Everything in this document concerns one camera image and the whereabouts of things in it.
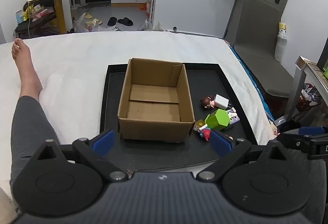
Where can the red spider figure toy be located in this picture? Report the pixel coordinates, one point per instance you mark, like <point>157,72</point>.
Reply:
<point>202,129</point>

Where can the grey padded chair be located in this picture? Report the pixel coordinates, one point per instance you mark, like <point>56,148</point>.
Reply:
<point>255,44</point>

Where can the black chair with clutter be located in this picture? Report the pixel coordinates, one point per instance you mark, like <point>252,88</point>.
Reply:
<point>39,19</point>

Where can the person's bare left foot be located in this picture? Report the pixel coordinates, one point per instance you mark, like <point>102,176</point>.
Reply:
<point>30,84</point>

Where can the brown-haired doll figurine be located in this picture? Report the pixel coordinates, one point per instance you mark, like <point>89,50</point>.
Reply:
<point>207,102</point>

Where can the black rectangular tray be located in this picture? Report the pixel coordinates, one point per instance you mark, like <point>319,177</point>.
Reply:
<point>204,79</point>

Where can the white plastic bag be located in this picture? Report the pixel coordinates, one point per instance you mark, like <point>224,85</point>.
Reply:
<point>80,26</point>

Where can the grey trouser left leg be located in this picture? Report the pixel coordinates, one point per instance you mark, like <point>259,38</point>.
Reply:
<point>30,128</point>

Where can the yellow slipper pair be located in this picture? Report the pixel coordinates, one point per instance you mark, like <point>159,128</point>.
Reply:
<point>91,20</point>

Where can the purple rabbit cube toy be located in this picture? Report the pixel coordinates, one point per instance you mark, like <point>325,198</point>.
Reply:
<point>233,116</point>

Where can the brown cardboard box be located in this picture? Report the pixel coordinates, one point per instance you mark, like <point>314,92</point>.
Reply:
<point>155,102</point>

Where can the green hexagonal container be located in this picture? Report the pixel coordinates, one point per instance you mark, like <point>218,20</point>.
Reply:
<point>217,120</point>

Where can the black slipper pair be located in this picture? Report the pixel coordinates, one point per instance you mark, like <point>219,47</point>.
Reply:
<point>123,21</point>

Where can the blue patterned bed sheet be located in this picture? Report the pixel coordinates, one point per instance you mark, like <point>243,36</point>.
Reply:
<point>264,104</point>

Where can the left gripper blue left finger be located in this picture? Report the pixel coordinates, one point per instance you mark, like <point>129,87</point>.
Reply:
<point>102,143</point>

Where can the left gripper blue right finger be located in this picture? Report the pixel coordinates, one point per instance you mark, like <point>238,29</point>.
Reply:
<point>221,144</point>

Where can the white yellow bottle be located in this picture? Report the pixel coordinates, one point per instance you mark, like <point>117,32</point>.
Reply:
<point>282,30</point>

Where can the white USB wall charger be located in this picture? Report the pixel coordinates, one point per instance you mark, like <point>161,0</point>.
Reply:
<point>222,102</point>

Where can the white bed blanket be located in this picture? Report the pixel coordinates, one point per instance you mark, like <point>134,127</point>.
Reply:
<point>72,69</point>

